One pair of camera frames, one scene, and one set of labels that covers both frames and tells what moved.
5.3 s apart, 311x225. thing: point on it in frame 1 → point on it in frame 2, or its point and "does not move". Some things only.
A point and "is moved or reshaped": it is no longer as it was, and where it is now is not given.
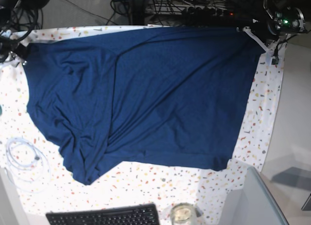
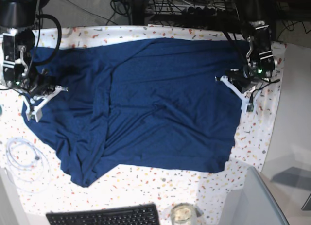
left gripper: x=7 y=44 → x=40 y=82
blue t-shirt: x=179 y=97 is moved or reshaped
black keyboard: x=143 y=215 does not move
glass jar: x=182 y=214 does not move
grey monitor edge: x=254 y=204 does not move
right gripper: x=267 y=28 → x=244 y=78
